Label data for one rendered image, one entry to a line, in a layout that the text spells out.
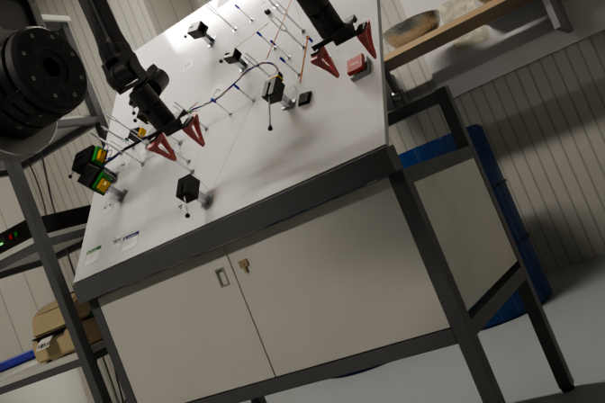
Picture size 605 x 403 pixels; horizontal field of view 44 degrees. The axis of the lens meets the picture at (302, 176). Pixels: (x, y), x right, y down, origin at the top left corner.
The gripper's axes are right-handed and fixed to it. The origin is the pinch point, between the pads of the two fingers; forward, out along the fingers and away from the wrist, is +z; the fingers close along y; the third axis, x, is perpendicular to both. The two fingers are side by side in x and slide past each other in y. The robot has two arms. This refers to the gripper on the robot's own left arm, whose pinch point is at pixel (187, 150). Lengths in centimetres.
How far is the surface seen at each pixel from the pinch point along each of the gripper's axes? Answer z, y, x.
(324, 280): 47.5, -11.4, 4.7
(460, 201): 57, -44, -23
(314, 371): 67, 2, 15
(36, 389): 95, 208, -58
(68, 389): 109, 205, -69
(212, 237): 26.9, 14.5, -3.3
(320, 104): 14.9, -24.6, -26.6
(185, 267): 33.4, 31.4, -5.0
